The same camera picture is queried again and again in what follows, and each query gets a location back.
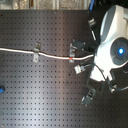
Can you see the grey connector upper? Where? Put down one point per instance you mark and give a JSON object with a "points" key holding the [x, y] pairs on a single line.
{"points": [[92, 22]]}

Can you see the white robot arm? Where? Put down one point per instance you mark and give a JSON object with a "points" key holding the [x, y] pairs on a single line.
{"points": [[112, 49]]}

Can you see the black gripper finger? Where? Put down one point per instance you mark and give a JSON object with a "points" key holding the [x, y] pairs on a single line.
{"points": [[83, 46]]}

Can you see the blue connector at edge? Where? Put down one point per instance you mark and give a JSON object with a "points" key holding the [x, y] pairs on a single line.
{"points": [[1, 89]]}

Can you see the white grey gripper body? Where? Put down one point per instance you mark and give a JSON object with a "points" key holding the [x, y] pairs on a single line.
{"points": [[97, 61]]}

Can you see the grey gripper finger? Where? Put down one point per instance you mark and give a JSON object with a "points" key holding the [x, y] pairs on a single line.
{"points": [[80, 68]]}

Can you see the black connector lower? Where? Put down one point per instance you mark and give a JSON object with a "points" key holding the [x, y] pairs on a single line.
{"points": [[88, 97]]}

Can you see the right metal cable clip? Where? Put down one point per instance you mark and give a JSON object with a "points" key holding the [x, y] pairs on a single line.
{"points": [[71, 53]]}

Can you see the left metal cable clip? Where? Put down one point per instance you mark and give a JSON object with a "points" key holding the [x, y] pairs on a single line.
{"points": [[36, 52]]}

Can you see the metal cable clip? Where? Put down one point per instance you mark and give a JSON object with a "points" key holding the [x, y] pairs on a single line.
{"points": [[71, 53], [36, 52]]}

